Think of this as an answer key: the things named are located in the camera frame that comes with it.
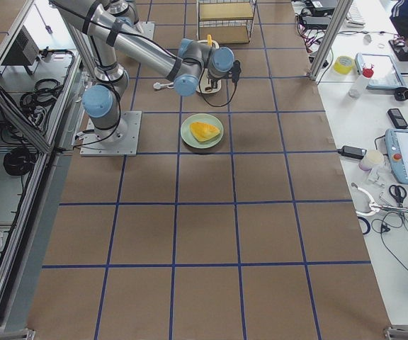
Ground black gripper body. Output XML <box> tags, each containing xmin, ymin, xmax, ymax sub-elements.
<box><xmin>231</xmin><ymin>59</ymin><xmax>242</xmax><ymax>84</ymax></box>

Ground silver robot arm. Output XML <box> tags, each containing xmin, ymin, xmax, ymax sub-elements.
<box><xmin>53</xmin><ymin>1</ymin><xmax>241</xmax><ymax>145</ymax></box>

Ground white toaster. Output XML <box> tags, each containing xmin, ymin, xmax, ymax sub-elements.
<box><xmin>196</xmin><ymin>40</ymin><xmax>222</xmax><ymax>95</ymax></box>

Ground grid-patterned wooden shelf box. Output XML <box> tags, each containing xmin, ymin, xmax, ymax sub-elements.
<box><xmin>196</xmin><ymin>0</ymin><xmax>256</xmax><ymax>44</ymax></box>

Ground green plate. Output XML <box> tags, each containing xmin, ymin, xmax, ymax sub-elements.
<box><xmin>181</xmin><ymin>113</ymin><xmax>224</xmax><ymax>149</ymax></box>

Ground triangular golden pastry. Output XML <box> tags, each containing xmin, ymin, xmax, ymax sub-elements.
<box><xmin>189</xmin><ymin>121</ymin><xmax>220</xmax><ymax>143</ymax></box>

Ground yellow tape roll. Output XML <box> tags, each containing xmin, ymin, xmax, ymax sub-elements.
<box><xmin>333</xmin><ymin>55</ymin><xmax>355</xmax><ymax>74</ymax></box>

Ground white plastic bottle red cap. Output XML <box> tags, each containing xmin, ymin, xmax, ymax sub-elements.
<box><xmin>348</xmin><ymin>65</ymin><xmax>374</xmax><ymax>98</ymax></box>

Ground black power adapter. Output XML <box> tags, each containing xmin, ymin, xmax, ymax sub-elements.
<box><xmin>337</xmin><ymin>145</ymin><xmax>367</xmax><ymax>159</ymax></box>

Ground black phone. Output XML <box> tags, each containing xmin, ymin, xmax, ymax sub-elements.
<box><xmin>387</xmin><ymin>108</ymin><xmax>408</xmax><ymax>130</ymax></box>

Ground black scissors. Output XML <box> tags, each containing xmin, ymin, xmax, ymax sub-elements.
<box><xmin>388</xmin><ymin>184</ymin><xmax>407</xmax><ymax>208</ymax></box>

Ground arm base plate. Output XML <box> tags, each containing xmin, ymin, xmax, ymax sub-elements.
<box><xmin>80</xmin><ymin>111</ymin><xmax>142</xmax><ymax>157</ymax></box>
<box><xmin>134</xmin><ymin>21</ymin><xmax>155</xmax><ymax>40</ymax></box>

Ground aluminium frame post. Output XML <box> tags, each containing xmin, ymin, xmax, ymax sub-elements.
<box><xmin>308</xmin><ymin>0</ymin><xmax>353</xmax><ymax>81</ymax></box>

